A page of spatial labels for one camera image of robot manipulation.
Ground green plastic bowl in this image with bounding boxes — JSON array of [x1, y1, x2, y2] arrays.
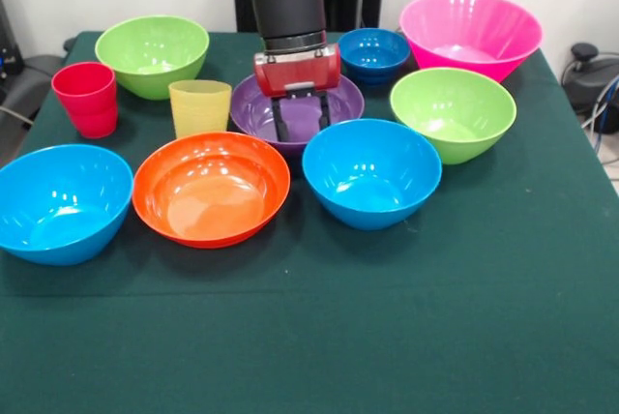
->
[[389, 67, 518, 165], [94, 15, 211, 102]]

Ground red plastic cup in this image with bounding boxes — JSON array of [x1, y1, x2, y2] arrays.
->
[[51, 61, 119, 139]]

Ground orange plastic bowl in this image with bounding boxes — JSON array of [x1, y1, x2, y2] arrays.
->
[[132, 131, 292, 249]]

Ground tangle of floor cables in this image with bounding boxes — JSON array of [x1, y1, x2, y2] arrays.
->
[[579, 73, 619, 183]]

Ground light blue plastic bowl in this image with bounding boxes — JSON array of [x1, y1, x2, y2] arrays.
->
[[302, 118, 443, 231], [0, 143, 135, 267]]

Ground small dark blue bowl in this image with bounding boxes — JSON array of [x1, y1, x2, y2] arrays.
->
[[337, 28, 412, 86]]

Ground yellow plastic cup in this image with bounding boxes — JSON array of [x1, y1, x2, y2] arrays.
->
[[168, 79, 233, 140]]

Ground dark green tablecloth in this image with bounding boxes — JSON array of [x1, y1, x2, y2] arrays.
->
[[0, 30, 619, 414]]

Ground black equipment case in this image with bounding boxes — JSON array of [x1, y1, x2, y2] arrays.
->
[[0, 0, 25, 91]]

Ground purple plastic bowl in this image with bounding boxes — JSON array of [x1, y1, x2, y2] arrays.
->
[[229, 73, 366, 160]]

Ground large magenta plastic bowl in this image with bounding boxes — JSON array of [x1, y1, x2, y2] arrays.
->
[[398, 0, 545, 84]]

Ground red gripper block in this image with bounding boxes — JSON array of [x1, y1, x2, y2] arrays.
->
[[253, 44, 342, 143]]

